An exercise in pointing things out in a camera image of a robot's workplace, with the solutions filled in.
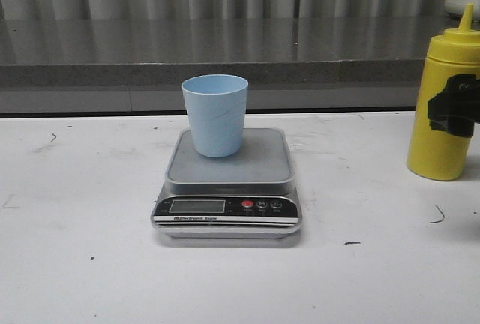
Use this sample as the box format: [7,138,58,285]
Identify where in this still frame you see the light blue plastic cup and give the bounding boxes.
[181,74,249,158]

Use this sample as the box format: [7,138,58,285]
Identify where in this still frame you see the yellow squeeze bottle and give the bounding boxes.
[406,3,479,181]

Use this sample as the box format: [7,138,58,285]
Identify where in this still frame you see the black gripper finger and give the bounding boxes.
[427,73,479,138]

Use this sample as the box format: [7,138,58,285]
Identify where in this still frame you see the silver electronic kitchen scale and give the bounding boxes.
[151,127,303,239]

